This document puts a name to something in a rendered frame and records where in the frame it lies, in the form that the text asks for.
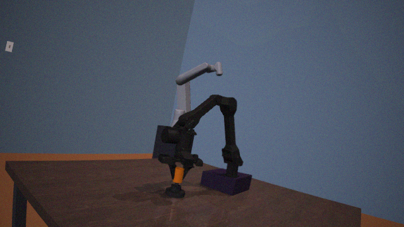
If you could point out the orange knob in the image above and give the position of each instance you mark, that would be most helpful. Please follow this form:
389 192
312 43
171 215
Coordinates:
179 173

